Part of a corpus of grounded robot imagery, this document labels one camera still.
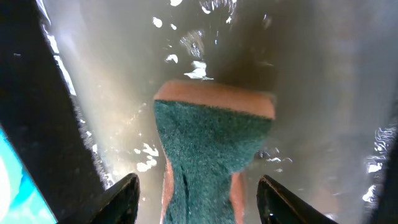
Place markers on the teal plastic tray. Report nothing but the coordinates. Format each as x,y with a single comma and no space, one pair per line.
21,201

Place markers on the black water tray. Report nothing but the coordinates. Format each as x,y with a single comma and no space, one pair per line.
78,80

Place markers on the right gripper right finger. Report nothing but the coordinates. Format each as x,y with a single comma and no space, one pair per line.
278,205

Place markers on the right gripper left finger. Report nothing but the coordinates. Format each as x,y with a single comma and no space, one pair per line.
117,205

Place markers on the green orange sponge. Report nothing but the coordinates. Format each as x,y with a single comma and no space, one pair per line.
209,133

